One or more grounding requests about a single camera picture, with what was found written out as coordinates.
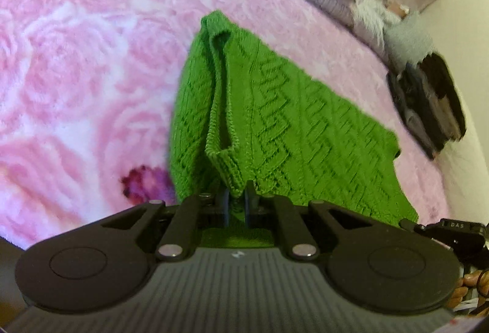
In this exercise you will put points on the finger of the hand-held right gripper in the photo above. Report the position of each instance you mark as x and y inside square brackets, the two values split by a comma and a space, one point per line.
[408, 225]

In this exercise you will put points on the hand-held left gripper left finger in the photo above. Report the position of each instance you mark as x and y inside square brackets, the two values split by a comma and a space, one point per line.
[226, 205]

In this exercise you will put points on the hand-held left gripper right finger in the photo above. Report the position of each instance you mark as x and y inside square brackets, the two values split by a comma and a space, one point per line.
[250, 205]

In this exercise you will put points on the green knit sweater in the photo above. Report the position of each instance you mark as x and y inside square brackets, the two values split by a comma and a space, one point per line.
[290, 115]

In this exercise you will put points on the person's right hand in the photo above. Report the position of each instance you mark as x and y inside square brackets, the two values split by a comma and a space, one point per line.
[464, 287]

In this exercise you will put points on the dark bag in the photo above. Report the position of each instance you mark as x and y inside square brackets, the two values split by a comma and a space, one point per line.
[428, 104]

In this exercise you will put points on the grey fuzzy cloth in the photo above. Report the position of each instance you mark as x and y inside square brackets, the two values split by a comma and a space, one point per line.
[401, 35]

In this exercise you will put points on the pink floral blanket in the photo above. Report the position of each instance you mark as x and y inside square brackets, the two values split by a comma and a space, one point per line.
[84, 69]

